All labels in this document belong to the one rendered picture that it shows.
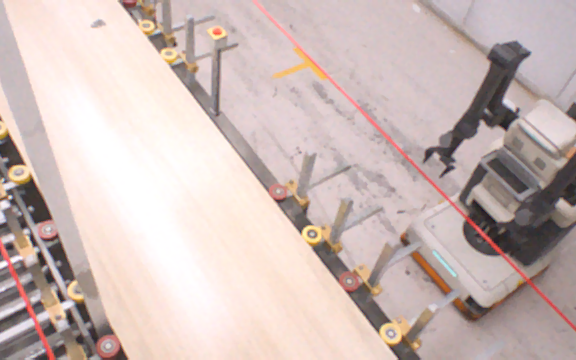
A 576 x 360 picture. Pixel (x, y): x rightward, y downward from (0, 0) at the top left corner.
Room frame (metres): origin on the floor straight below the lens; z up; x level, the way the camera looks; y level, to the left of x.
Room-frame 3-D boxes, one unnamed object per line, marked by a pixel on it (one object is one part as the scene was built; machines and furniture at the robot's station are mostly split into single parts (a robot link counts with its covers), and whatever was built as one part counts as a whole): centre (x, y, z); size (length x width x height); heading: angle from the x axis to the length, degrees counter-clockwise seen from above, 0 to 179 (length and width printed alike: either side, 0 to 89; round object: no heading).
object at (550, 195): (1.40, -1.01, 1.40); 0.11 x 0.06 x 0.43; 43
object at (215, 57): (2.02, 0.40, 0.93); 0.05 x 0.05 x 0.45; 43
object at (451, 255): (1.87, -1.21, 0.16); 0.67 x 0.64 x 0.25; 133
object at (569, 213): (1.93, -1.27, 0.59); 0.55 x 0.34 x 0.83; 43
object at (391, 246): (1.11, -0.44, 0.94); 0.04 x 0.04 x 0.48; 43
